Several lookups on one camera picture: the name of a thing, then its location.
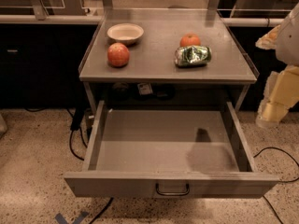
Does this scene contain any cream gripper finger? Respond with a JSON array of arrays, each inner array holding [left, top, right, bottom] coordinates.
[[255, 25, 280, 50], [255, 65, 299, 128]]

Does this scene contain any red apple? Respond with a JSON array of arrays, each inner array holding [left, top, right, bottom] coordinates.
[[107, 43, 130, 67]]

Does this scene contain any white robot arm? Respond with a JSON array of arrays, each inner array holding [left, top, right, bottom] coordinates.
[[256, 5, 299, 128]]

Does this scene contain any grey open drawer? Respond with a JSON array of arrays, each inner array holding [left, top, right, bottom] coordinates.
[[64, 103, 278, 198]]

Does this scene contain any green chip bag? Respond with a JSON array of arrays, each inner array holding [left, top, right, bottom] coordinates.
[[174, 45, 212, 67]]

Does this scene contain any orange fruit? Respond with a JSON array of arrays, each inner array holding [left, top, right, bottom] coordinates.
[[179, 33, 201, 47]]

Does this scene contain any grey cabinet table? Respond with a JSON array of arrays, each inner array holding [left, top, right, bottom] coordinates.
[[78, 7, 260, 114]]

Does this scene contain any white bowl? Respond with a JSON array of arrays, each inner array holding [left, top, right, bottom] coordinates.
[[107, 23, 144, 46]]

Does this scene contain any blue tape cross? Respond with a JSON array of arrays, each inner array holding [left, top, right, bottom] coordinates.
[[54, 211, 89, 224]]

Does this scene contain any black cable right floor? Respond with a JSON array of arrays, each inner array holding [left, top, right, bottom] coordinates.
[[253, 147, 299, 224]]

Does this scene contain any black cable floor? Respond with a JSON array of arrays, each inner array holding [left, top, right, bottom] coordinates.
[[24, 106, 115, 224], [253, 147, 299, 224]]

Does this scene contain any black drawer handle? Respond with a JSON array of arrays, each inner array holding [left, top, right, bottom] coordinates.
[[155, 184, 190, 197]]

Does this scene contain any black cable left floor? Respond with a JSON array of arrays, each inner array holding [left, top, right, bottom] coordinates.
[[24, 106, 115, 224]]

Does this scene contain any metal rail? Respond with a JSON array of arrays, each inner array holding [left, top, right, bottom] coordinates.
[[0, 15, 283, 27]]

